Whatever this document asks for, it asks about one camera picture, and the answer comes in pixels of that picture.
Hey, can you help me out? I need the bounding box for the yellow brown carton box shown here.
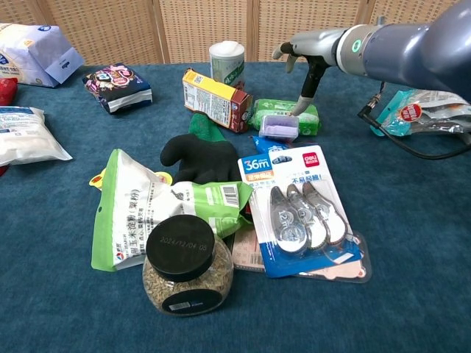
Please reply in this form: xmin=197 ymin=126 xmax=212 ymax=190
xmin=182 ymin=68 xmax=255 ymax=134

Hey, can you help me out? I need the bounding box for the black green work glove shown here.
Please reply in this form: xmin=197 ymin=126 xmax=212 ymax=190
xmin=160 ymin=111 xmax=243 ymax=185

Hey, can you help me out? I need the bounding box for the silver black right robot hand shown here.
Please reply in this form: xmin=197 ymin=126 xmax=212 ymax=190
xmin=272 ymin=28 xmax=350 ymax=116

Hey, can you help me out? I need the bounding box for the blue felt table cover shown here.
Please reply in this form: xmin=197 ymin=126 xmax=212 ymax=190
xmin=0 ymin=60 xmax=471 ymax=353

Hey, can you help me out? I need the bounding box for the dark colourful snack bag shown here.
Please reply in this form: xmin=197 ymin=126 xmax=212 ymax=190
xmin=81 ymin=63 xmax=153 ymax=115

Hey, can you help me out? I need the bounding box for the clear pink blister pack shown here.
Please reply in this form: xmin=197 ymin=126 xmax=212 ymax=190
xmin=231 ymin=227 xmax=373 ymax=285

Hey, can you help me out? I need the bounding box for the teal candy bag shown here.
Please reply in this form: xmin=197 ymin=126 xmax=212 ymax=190
xmin=378 ymin=88 xmax=471 ymax=138

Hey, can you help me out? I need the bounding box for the green white starch bag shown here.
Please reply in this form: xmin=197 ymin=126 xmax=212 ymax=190
xmin=91 ymin=148 xmax=254 ymax=274

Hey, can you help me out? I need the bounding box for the small purple plastic box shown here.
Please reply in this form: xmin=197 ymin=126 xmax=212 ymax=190
xmin=258 ymin=114 xmax=300 ymax=143

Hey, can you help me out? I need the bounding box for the blue correction tape pack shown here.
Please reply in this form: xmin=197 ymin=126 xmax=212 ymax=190
xmin=236 ymin=143 xmax=355 ymax=279

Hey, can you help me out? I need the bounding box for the green wipes pack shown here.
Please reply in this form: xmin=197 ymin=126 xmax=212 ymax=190
xmin=247 ymin=98 xmax=322 ymax=137

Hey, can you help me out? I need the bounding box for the black cable with plug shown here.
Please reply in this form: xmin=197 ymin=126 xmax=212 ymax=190
xmin=358 ymin=82 xmax=471 ymax=161

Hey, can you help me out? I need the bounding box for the blue white snack pouch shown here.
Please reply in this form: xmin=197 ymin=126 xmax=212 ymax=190
xmin=251 ymin=135 xmax=296 ymax=156

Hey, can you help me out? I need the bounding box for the red biscuit pack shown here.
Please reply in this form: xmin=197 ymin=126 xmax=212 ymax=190
xmin=0 ymin=77 xmax=19 ymax=107

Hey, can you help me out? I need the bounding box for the white salt bag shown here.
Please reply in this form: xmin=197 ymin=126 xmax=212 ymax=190
xmin=0 ymin=106 xmax=74 ymax=168

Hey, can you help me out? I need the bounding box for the white lidded green canister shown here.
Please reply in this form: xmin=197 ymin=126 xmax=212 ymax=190
xmin=208 ymin=40 xmax=247 ymax=91

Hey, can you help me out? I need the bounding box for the white tissue pack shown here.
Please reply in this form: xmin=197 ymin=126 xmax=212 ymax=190
xmin=0 ymin=22 xmax=86 ymax=89

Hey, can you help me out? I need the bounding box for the glass jar black lid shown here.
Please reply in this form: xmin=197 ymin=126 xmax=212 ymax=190
xmin=141 ymin=214 xmax=236 ymax=318

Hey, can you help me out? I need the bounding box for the rattan folding screen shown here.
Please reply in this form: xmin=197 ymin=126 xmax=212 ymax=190
xmin=0 ymin=0 xmax=471 ymax=68

